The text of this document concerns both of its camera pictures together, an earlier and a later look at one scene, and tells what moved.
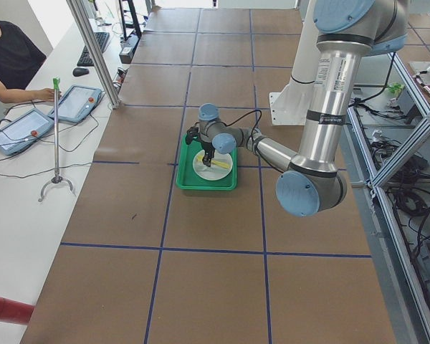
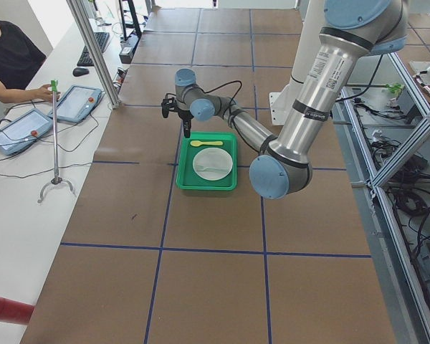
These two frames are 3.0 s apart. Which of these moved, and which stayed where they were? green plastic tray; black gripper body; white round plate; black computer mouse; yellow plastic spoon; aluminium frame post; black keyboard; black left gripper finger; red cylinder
Moved: black left gripper finger; black gripper body; yellow plastic spoon
Stayed: green plastic tray; white round plate; black computer mouse; black keyboard; aluminium frame post; red cylinder
